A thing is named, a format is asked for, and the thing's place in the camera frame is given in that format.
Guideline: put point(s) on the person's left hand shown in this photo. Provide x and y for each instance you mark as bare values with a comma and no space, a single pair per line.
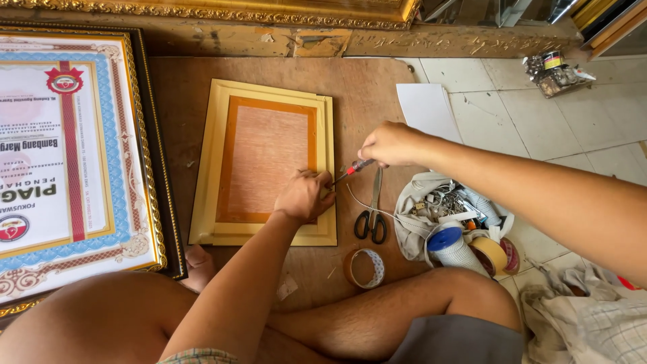
302,196

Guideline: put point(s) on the person's right hand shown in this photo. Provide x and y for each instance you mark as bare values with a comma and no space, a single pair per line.
392,144

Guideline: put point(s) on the person's left fingers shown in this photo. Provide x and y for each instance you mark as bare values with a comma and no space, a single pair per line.
323,181

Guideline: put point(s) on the person's right fingers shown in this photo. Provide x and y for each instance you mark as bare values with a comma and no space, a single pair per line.
371,154

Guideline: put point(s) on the yellow taped picture frame back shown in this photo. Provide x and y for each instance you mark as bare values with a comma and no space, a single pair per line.
265,162

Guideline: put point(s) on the brown plywood board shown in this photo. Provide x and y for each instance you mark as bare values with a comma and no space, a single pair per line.
303,167

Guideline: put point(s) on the white paper sheets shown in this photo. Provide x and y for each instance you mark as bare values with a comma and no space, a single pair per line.
428,111

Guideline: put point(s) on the grey cloth with metal hardware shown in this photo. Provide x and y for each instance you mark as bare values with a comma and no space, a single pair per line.
439,207

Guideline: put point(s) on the clear double-sided tape roll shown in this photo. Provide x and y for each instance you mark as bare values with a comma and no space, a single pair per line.
365,268

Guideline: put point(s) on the long gold carved moulding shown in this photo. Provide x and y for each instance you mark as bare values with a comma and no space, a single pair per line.
313,40

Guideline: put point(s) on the person's legs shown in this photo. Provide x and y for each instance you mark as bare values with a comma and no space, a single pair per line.
263,318

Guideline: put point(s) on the brown masking tape roll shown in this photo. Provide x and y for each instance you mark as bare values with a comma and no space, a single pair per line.
489,254

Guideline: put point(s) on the red printed tape roll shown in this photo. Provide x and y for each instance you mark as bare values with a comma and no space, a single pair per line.
511,255

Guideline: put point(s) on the small tray with tape rolls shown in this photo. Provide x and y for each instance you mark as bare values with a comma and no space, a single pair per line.
555,73

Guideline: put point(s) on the framed certificate with gold border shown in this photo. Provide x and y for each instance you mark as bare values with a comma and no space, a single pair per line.
76,156

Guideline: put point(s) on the checked cloth rag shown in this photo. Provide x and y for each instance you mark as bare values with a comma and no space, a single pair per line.
586,313

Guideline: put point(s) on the ornate gold picture frame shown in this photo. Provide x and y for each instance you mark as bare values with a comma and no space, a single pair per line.
217,11

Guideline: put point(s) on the stack of frame mouldings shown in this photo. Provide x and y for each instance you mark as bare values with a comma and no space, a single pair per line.
604,23

